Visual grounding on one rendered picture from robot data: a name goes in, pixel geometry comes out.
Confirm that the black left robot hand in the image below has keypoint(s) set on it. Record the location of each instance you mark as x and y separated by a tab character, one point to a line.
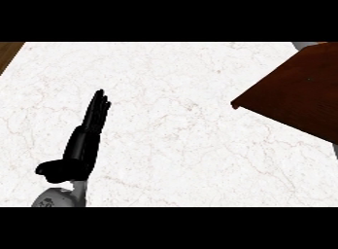
84	146

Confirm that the dark brown wooden tray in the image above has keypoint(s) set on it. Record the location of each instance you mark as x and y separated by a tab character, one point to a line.
306	94

